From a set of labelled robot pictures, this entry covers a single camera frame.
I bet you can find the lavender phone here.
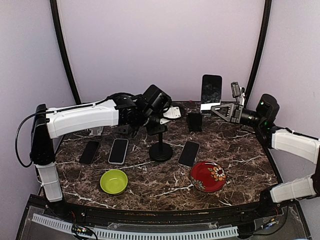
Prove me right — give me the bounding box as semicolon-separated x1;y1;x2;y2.
108;138;129;165

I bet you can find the purple phone dark screen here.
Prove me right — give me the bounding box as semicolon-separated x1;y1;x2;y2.
79;141;100;165

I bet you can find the white folding phone stand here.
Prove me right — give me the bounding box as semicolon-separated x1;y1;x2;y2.
89;126;104;136

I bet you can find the black left frame post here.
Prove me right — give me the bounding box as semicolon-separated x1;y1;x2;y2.
49;0;82;105

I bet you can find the black front rail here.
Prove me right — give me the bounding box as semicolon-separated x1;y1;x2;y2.
22;194;286;226

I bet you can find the black phone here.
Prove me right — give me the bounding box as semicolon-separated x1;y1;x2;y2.
200;74;223;112

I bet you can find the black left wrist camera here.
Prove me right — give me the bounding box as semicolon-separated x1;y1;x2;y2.
142;84;172;113

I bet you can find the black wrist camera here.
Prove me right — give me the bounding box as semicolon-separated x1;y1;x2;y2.
142;84;172;113
255;93;280;127

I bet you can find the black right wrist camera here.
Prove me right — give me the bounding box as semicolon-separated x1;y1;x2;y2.
255;93;280;127

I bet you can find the lime green bowl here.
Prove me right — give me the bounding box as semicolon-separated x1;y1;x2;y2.
99;169;128;195

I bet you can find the red floral plate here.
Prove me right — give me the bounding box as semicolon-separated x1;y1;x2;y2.
190;161;227;193

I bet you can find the phone in clear case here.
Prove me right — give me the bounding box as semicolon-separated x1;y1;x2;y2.
178;141;200;168

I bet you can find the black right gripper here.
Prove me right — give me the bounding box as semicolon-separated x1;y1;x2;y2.
211;102;265;128

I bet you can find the black right frame post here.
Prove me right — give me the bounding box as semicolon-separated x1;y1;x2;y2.
245;0;273;100

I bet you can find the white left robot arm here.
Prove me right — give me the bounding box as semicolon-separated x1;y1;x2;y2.
23;90;172;218

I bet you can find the white slotted cable duct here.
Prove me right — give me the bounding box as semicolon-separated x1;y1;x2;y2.
31;213;239;240

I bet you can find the black frame post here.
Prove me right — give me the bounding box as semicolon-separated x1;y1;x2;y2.
49;0;82;105
245;0;273;100

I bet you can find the black pole phone stand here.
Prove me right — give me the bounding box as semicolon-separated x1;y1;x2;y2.
148;124;173;163

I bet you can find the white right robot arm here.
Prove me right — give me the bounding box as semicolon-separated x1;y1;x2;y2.
211;98;320;217

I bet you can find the black folding phone stand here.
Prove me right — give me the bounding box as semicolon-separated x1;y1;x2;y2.
186;112;203;132

